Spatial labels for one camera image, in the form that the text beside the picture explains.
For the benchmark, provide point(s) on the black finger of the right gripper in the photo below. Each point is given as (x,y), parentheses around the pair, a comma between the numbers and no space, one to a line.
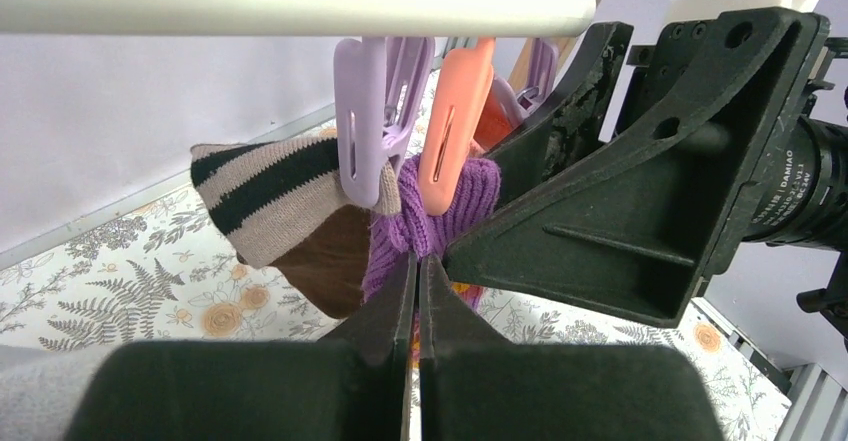
(567,125)

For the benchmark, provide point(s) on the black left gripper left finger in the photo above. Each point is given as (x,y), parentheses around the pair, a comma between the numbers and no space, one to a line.
(351,384)

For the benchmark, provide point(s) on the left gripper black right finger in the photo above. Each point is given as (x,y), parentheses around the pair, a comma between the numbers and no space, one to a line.
(475,384)

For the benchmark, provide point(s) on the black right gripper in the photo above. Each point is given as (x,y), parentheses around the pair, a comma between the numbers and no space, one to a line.
(635,182)

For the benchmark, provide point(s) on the pink clothespin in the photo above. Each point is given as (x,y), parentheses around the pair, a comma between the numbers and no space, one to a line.
(462,89)

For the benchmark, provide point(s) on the purple striped sock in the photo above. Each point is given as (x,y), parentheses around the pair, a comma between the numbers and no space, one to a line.
(413,229)

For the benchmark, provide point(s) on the purple clothespin right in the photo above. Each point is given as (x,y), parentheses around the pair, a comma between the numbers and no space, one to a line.
(516,106)

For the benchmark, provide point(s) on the purple clothespin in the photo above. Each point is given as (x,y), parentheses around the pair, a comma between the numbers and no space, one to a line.
(378,85)
(516,106)

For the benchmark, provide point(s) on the pink hanging sock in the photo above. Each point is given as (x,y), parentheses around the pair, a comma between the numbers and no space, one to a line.
(494,125)

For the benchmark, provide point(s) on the purple clothespin middle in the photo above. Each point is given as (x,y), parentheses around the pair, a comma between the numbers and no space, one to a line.
(378,85)

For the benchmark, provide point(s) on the dark brown hanging sock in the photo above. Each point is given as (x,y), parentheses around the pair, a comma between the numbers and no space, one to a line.
(281,204)

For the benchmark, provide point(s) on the floral patterned table mat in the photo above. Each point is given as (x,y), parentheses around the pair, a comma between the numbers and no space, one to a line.
(164,271)

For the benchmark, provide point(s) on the grey hanging towel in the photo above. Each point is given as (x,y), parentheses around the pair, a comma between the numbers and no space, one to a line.
(41,390)

